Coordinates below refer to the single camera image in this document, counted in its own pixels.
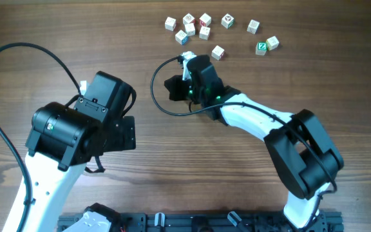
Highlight white block red Y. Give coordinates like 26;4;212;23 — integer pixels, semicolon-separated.
211;45;225;61

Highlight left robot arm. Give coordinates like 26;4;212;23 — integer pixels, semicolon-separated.
23;72;137;231

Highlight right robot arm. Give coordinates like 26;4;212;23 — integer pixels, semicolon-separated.
164;52;344;231

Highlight white block red A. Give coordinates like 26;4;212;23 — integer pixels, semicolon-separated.
199;26;211;40

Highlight white block left edge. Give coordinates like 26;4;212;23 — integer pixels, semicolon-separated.
175;30;188;45

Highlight white block animal picture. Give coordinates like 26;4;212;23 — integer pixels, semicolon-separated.
184;23;196;36

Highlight white block green Z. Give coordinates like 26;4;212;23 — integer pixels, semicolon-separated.
256;42;267;55

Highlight white block green J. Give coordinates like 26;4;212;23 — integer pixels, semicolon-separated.
221;14;234;28

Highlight white block red side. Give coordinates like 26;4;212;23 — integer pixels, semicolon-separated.
182;13;195;24

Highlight white block plain far left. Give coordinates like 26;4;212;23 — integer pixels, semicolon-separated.
164;17;176;32

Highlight white block blue X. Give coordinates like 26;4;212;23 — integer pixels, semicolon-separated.
247;19;260;34

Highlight white block yellow turtle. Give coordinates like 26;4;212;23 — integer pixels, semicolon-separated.
266;36;280;50

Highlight white block red frame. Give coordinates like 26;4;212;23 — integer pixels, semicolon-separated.
199;13;212;27

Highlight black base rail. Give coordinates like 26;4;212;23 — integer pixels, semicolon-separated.
56;211;344;232

